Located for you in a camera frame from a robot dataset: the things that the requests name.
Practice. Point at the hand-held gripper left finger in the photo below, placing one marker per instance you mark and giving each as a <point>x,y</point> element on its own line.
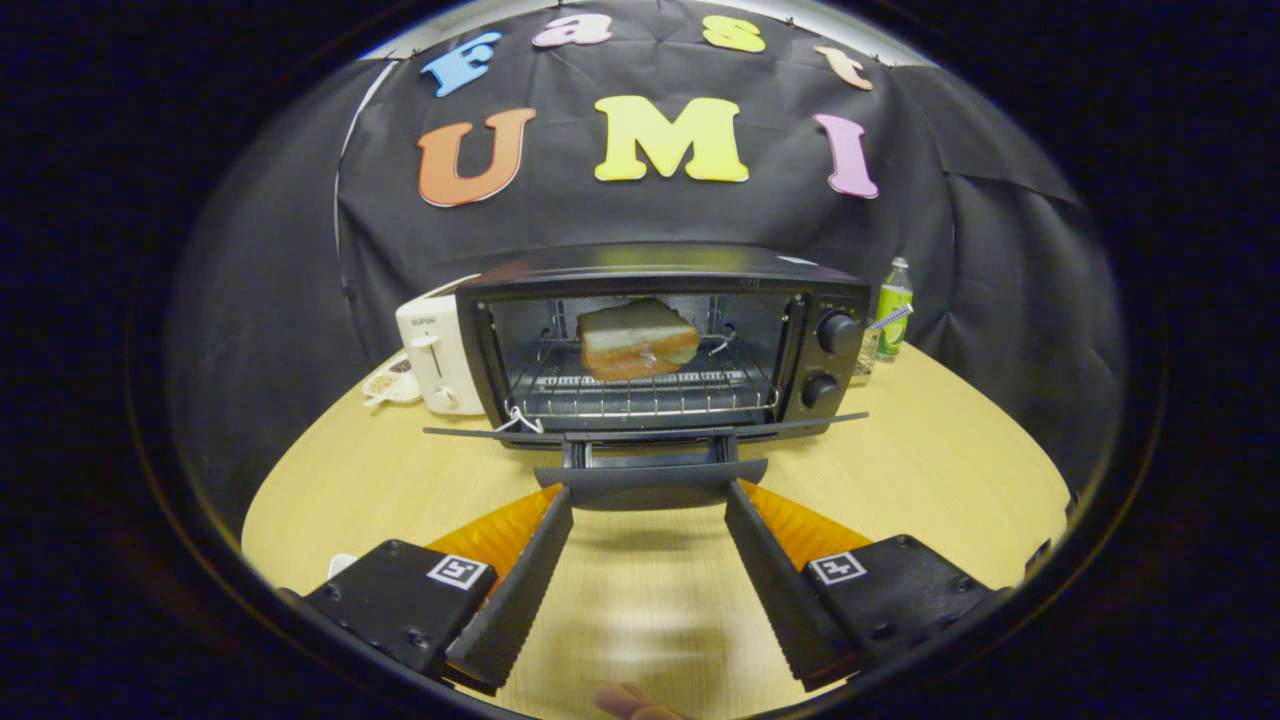
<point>520,600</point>

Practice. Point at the small white dish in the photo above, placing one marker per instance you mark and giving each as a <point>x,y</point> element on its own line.
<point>385,383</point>

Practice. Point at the white plate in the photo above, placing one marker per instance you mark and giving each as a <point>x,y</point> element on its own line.
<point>342,565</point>

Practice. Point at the toast sandwich with lettuce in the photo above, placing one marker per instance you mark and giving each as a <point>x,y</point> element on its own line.
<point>635,335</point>

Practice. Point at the green label plastic bottle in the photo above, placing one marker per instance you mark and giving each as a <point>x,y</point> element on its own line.
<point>893,310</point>

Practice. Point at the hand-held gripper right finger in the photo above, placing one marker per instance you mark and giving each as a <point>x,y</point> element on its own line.
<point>775,595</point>

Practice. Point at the glass jar with striped straw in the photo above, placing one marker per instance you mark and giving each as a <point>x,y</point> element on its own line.
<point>868,350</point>

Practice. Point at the white pop-up toaster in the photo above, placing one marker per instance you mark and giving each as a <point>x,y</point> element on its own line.
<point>430,350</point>

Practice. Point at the black toaster oven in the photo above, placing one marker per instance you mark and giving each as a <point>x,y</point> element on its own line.
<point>830,300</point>

